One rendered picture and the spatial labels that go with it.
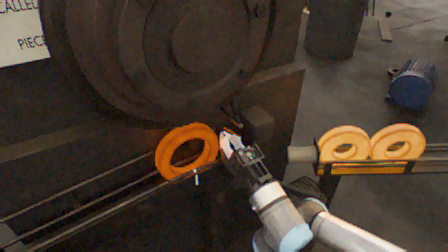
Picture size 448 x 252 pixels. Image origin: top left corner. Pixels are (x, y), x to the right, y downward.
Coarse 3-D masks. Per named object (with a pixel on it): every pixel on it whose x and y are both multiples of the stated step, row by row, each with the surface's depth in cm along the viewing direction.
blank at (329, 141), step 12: (336, 132) 82; (348, 132) 81; (360, 132) 82; (324, 144) 85; (336, 144) 84; (360, 144) 84; (324, 156) 88; (336, 156) 88; (348, 156) 88; (360, 156) 86
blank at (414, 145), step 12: (384, 132) 82; (396, 132) 80; (408, 132) 79; (420, 132) 81; (372, 144) 84; (384, 144) 83; (408, 144) 82; (420, 144) 82; (372, 156) 86; (384, 156) 86; (396, 156) 86; (408, 156) 85
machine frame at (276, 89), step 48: (288, 0) 82; (288, 48) 93; (0, 96) 57; (48, 96) 62; (240, 96) 85; (288, 96) 98; (0, 144) 62; (48, 144) 63; (96, 144) 69; (144, 144) 76; (192, 144) 86; (288, 144) 115; (0, 192) 62; (48, 192) 69; (96, 192) 77; (240, 192) 116; (144, 240) 100; (192, 240) 117
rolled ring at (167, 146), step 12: (180, 132) 71; (192, 132) 73; (204, 132) 75; (168, 144) 71; (180, 144) 73; (216, 144) 80; (156, 156) 73; (168, 156) 73; (204, 156) 83; (168, 168) 75; (180, 168) 81; (192, 168) 82
